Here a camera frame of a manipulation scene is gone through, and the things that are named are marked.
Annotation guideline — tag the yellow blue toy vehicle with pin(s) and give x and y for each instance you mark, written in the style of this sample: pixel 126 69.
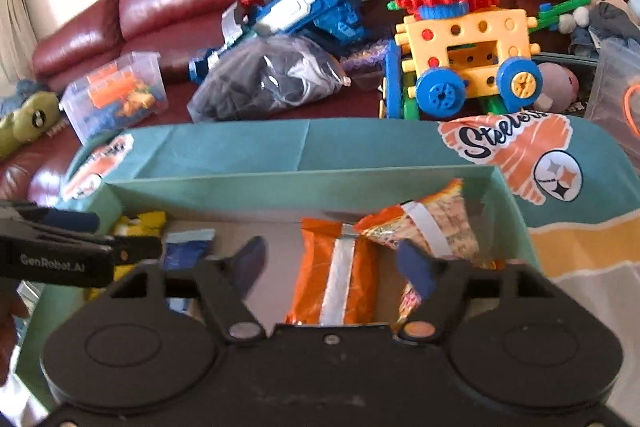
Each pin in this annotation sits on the yellow blue toy vehicle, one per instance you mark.
pixel 465 32

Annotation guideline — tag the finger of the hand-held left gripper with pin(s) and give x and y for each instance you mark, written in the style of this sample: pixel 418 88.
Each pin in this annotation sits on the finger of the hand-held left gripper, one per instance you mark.
pixel 75 221
pixel 137 251

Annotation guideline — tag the teal cardboard box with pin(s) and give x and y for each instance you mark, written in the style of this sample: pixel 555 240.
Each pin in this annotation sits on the teal cardboard box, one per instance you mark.
pixel 210 197

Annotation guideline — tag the yellow snack packet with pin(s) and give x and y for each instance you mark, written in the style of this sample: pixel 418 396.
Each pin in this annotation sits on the yellow snack packet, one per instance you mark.
pixel 142 222

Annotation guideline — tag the green toy rod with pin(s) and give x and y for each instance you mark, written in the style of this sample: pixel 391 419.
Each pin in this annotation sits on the green toy rod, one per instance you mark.
pixel 562 9

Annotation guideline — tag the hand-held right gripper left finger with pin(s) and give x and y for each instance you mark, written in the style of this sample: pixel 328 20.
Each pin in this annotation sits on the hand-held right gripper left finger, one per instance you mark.
pixel 250 264

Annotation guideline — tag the clear plastic toy bin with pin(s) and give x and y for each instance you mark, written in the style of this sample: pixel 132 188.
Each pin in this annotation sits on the clear plastic toy bin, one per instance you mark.
pixel 145 72

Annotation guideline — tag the blue white snack packet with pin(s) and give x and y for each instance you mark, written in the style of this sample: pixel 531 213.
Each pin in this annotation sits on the blue white snack packet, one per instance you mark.
pixel 187 243

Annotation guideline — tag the grey blue plush toy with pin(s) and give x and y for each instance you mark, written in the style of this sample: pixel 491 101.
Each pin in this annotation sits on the grey blue plush toy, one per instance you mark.
pixel 600 27

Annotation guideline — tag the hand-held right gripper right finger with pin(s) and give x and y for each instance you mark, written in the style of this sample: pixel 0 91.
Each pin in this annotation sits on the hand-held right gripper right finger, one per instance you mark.
pixel 414 269

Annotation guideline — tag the pink plush toy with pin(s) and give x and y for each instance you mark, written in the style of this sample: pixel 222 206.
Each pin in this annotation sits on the pink plush toy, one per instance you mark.
pixel 557 84

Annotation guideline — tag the green plush toy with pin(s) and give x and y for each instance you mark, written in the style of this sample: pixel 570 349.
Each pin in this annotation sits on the green plush toy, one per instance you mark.
pixel 25 122

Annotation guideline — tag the patterned orange snack packet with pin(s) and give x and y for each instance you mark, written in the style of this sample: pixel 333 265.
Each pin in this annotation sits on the patterned orange snack packet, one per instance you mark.
pixel 445 222

